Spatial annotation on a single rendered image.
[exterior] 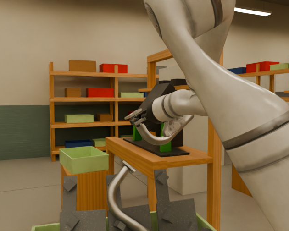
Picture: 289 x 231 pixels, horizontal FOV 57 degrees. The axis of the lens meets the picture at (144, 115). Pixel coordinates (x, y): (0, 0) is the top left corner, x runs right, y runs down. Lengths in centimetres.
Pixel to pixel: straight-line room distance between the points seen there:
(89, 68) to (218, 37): 601
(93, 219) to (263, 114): 76
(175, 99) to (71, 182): 48
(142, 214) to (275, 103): 74
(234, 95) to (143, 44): 721
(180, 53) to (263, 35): 976
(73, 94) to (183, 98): 569
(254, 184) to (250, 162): 3
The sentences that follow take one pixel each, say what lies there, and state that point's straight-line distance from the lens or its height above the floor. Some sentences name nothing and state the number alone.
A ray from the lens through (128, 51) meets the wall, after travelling 730.
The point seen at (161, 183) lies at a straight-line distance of 98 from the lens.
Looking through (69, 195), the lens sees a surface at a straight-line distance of 98.
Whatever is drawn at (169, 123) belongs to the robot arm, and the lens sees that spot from 77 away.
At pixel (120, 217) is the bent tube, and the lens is 92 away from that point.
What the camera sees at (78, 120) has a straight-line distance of 633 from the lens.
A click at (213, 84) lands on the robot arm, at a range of 32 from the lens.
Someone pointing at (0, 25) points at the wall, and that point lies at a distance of 700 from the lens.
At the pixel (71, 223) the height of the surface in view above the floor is 101.
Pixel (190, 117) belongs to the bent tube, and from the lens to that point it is 104.
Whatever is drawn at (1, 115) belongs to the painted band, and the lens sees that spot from 682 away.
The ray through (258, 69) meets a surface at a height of 207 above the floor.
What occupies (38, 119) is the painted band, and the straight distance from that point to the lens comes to 680.
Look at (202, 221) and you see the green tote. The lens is 109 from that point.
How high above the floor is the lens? 142
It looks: 4 degrees down
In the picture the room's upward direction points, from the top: straight up
